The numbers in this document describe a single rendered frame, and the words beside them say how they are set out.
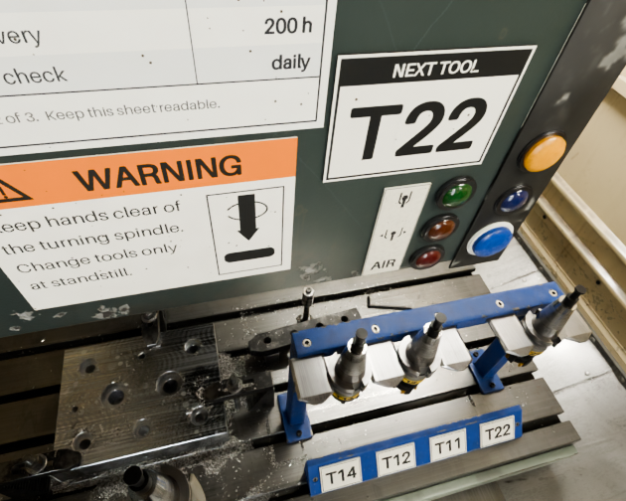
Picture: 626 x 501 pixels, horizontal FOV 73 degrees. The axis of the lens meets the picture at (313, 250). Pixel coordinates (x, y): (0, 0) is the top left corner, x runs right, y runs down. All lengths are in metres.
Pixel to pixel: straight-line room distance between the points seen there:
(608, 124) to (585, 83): 0.94
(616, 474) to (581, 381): 0.21
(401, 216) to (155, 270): 0.16
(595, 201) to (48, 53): 1.19
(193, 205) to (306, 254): 0.09
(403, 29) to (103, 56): 0.12
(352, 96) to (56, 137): 0.13
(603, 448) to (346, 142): 1.13
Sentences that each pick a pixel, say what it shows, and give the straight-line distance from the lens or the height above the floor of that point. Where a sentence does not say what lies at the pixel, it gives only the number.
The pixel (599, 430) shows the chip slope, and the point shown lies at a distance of 1.28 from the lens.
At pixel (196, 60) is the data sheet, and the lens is 0.19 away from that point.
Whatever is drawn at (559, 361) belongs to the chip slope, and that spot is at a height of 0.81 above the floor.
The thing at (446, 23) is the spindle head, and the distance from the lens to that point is 0.21.
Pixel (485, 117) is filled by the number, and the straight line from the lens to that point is 0.25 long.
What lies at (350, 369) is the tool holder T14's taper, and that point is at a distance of 0.60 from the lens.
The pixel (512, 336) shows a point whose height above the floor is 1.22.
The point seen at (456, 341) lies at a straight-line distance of 0.71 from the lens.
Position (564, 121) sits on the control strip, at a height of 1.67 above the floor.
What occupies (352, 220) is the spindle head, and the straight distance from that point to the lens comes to 0.27.
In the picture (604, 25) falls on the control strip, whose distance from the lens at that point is 0.26.
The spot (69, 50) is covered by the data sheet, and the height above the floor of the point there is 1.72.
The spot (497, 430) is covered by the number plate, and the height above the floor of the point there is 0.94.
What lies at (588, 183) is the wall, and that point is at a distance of 1.26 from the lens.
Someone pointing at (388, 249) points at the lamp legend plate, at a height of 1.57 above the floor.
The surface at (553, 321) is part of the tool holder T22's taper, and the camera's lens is 0.75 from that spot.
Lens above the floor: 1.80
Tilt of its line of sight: 50 degrees down
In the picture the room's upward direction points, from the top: 7 degrees clockwise
